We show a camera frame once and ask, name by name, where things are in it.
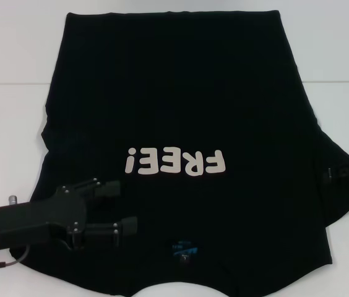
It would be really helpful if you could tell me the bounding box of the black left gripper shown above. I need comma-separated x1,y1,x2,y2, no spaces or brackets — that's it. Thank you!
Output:
0,178,138,250

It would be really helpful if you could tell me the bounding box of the black shirt with FREE print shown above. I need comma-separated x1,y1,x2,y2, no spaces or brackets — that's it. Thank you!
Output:
9,10,349,297

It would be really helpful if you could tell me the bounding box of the grey left arm cable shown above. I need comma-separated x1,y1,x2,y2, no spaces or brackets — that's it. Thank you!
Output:
0,244,32,270

